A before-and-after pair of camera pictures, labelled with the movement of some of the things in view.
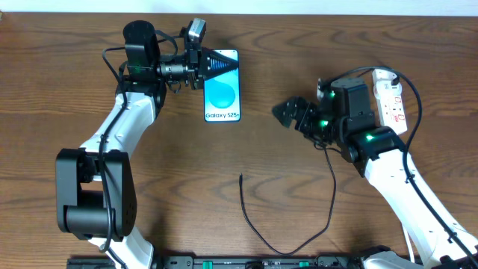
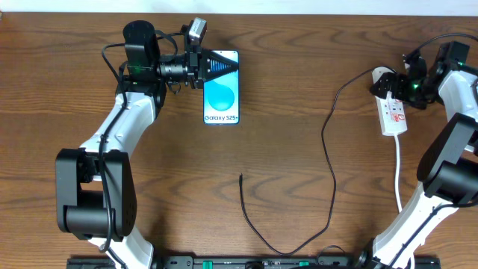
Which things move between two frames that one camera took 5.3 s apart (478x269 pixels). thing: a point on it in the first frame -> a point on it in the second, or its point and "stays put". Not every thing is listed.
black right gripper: x=303 y=118 -> x=393 y=84
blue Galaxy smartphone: x=222 y=93 stays put
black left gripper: x=196 y=66 stays put
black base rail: x=240 y=262 stays put
